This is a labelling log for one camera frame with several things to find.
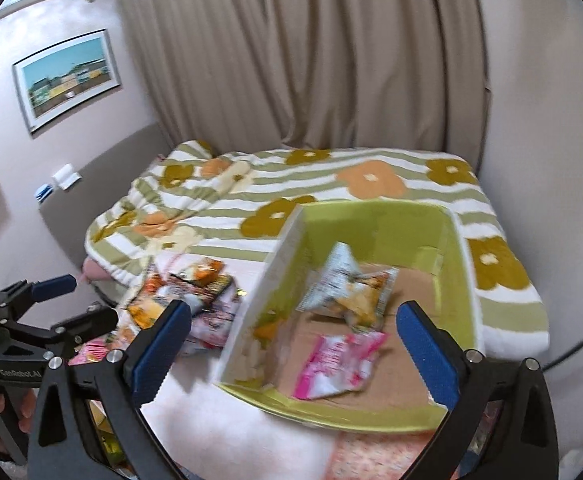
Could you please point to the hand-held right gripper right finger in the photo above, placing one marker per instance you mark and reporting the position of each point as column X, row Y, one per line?
column 429, row 355

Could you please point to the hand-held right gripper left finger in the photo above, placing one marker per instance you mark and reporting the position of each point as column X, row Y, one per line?
column 155, row 355

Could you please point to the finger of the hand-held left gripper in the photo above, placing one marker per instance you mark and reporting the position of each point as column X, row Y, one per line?
column 91, row 321
column 53, row 285

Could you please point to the yellow orange snack packet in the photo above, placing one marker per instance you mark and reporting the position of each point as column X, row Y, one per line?
column 144, row 307

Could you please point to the pink white snack packet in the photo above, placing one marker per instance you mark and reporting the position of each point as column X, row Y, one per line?
column 214, row 327

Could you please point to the yellow chip packet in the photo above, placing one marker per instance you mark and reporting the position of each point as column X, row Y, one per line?
column 366, row 302

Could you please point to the red black snack packet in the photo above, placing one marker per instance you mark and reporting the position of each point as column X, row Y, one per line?
column 219, row 292

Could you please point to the orange brown snack packet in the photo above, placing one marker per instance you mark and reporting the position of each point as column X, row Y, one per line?
column 202, row 272

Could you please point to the orange white snack packet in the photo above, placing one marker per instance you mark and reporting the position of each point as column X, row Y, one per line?
column 329, row 280

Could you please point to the green cardboard box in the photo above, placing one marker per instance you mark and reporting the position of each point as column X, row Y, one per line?
column 381, row 230

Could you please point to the pink patterned snack packet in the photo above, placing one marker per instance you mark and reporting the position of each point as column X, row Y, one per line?
column 91, row 352

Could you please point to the pink pillow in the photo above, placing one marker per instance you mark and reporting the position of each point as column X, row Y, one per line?
column 98, row 275

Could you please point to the pale pink towel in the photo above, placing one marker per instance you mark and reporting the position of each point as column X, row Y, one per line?
column 211, row 420

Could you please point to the green yellow snack packet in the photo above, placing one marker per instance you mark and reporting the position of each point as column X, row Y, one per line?
column 107, row 442

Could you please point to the grey padded headboard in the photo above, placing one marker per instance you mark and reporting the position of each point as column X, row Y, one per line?
column 96, row 185

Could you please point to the pink floral sheet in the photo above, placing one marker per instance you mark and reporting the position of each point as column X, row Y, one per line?
column 371, row 455

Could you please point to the flowered striped blanket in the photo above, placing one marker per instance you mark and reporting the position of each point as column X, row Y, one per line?
column 321, row 190

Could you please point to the beige curtain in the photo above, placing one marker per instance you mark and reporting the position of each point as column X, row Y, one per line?
column 296, row 60

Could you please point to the blue wall socket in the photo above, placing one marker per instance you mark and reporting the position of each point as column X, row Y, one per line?
column 44, row 192

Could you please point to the white wall switch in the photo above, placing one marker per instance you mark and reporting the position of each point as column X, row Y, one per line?
column 66, row 177

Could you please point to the framed wall picture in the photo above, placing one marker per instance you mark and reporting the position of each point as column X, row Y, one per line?
column 66, row 80

